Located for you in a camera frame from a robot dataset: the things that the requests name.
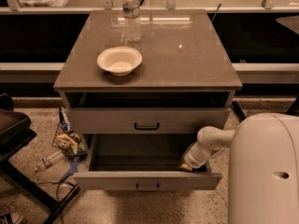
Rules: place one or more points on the grey drawer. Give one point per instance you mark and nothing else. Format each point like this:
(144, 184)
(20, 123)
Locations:
(142, 162)
(145, 120)

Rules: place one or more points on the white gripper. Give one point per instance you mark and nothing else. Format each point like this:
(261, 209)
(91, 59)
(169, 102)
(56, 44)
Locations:
(191, 160)

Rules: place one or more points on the black white sneaker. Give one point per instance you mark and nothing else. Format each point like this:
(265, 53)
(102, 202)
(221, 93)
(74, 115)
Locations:
(11, 218)

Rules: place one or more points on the grey drawer cabinet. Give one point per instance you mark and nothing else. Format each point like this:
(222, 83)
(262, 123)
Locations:
(184, 64)

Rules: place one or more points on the empty bottle on floor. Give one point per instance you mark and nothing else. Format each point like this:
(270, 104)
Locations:
(49, 161)

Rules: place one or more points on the clear plastic water bottle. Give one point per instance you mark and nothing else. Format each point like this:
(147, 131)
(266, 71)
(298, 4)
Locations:
(131, 14)

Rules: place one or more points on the wire basket with snack bags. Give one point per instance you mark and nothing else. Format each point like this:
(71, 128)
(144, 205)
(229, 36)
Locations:
(68, 140)

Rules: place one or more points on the black floor stand right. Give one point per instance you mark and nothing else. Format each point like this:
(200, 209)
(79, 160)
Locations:
(245, 107)

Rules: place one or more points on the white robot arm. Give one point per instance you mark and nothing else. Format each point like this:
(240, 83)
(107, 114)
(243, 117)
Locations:
(263, 176)

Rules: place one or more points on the black chair with base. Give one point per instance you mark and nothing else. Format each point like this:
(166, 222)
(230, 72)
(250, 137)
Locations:
(15, 133)

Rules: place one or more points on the white paper bowl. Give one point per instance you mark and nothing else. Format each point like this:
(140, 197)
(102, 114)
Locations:
(119, 61)

